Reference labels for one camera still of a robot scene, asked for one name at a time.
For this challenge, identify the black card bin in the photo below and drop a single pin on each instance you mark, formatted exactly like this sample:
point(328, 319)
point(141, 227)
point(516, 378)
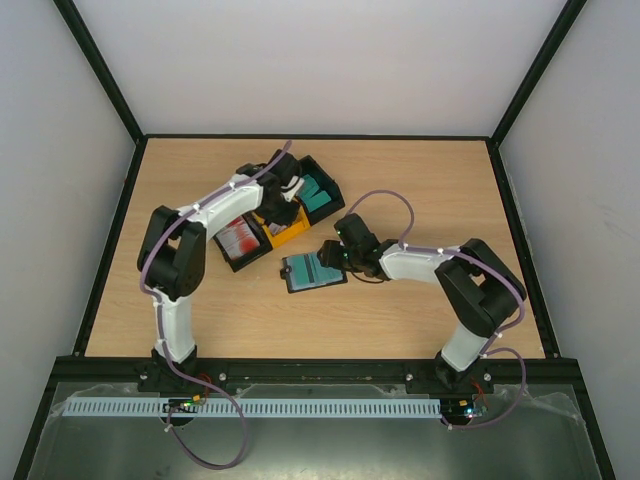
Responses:
point(311, 167)
point(248, 259)

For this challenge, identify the black left card bin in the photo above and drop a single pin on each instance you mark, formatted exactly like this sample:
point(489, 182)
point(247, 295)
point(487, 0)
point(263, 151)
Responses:
point(248, 259)

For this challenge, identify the black enclosure frame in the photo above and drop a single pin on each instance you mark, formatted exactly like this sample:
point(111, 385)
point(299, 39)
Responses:
point(552, 369)

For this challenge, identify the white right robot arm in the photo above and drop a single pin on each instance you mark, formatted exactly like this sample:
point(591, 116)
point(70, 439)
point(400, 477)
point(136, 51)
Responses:
point(485, 295)

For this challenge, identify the teal card stack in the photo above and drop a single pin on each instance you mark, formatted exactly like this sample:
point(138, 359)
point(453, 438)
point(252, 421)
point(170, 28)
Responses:
point(312, 195)

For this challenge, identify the grey slotted cable duct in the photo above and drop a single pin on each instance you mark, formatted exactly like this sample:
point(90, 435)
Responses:
point(254, 408)

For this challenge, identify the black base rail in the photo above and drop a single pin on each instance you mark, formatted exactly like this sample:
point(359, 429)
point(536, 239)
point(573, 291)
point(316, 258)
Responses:
point(154, 375)

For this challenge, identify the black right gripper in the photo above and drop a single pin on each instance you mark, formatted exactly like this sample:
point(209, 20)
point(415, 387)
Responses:
point(329, 253)

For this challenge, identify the black right card bin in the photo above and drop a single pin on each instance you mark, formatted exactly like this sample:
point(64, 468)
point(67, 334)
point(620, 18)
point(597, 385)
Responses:
point(311, 167)

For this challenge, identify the black leather card holder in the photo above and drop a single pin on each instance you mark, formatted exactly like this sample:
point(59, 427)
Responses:
point(329, 276)

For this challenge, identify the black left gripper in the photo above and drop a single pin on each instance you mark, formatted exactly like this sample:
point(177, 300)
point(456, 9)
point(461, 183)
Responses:
point(288, 218)

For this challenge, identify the red and white cards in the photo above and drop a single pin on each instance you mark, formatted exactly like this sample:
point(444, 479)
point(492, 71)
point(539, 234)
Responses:
point(237, 239)

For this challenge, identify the yellow middle card bin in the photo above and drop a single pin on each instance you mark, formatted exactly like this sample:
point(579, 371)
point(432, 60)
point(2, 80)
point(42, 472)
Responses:
point(278, 235)

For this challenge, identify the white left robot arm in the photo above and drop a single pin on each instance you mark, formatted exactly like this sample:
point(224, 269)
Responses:
point(172, 258)

